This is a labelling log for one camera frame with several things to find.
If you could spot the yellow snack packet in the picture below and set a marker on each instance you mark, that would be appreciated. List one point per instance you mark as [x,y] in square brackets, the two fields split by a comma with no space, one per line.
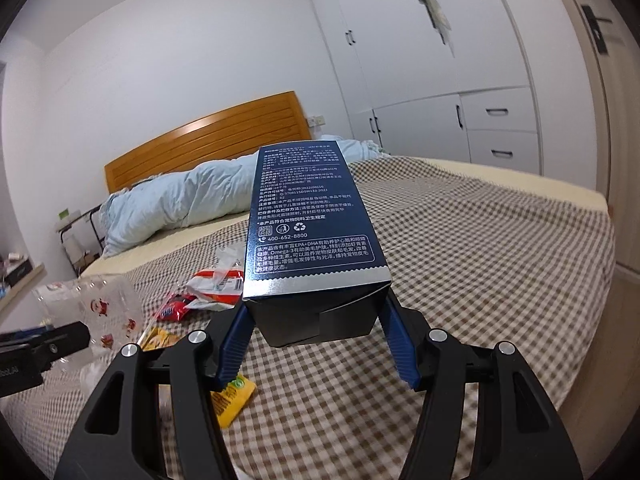
[228,403]

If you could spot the light blue duvet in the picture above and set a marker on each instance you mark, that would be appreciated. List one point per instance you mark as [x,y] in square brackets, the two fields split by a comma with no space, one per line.
[175,201]

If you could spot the clear christmas glass cup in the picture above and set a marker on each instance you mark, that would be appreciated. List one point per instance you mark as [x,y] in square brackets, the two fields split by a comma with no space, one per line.
[107,304]

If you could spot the bag hanging on wardrobe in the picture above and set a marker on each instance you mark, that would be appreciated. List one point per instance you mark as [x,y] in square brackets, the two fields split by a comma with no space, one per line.
[439,22]

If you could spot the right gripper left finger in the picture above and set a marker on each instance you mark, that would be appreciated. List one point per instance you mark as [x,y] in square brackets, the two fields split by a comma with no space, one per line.
[117,435]

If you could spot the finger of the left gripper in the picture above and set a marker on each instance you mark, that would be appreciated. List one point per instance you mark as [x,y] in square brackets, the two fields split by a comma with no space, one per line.
[26,354]

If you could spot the red white snack wrapper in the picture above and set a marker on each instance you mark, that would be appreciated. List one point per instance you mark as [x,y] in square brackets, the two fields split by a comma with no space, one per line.
[220,286]

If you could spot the black metal side rack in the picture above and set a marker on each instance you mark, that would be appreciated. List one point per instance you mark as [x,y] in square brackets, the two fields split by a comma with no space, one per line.
[79,253]

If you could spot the dark blue cardboard box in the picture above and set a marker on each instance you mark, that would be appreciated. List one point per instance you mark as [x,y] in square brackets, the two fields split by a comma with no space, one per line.
[314,269]

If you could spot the red blue snack wrapper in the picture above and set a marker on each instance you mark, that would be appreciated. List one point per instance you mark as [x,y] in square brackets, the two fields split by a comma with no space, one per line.
[175,308]

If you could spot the brown checkered bedspread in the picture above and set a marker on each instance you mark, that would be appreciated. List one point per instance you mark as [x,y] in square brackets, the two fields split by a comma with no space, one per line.
[483,262]

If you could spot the white built-in wardrobe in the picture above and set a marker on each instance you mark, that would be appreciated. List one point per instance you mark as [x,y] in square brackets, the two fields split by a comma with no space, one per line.
[404,90]

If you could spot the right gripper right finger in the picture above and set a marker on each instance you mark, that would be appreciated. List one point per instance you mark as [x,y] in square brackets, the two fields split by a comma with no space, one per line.
[519,433]

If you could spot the wooden window sill shelf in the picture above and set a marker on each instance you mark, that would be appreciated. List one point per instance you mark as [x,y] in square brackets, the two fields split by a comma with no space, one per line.
[25,282]

